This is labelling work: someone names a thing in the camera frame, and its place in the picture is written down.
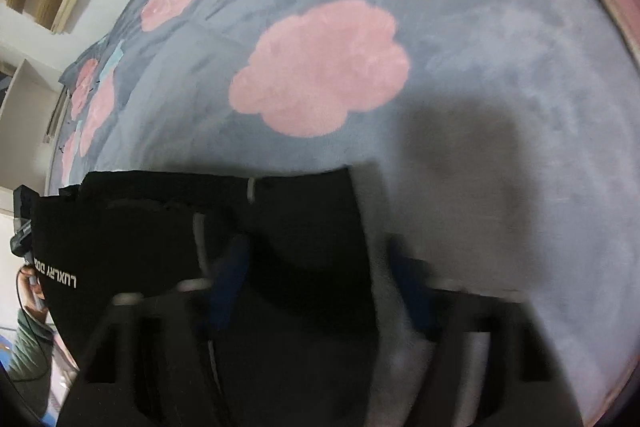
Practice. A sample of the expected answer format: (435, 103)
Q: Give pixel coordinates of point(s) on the black hooded jacket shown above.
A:
(290, 232)

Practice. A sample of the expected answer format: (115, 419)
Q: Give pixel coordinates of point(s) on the white bookshelf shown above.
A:
(22, 92)

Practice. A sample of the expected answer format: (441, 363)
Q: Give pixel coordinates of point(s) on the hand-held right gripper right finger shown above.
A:
(410, 287)

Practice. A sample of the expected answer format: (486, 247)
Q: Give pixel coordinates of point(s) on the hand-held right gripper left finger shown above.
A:
(227, 287)

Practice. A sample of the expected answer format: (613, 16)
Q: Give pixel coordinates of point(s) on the person's left hand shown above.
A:
(31, 284)

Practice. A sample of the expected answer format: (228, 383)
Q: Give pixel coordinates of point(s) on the grey floral blanket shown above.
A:
(450, 82)

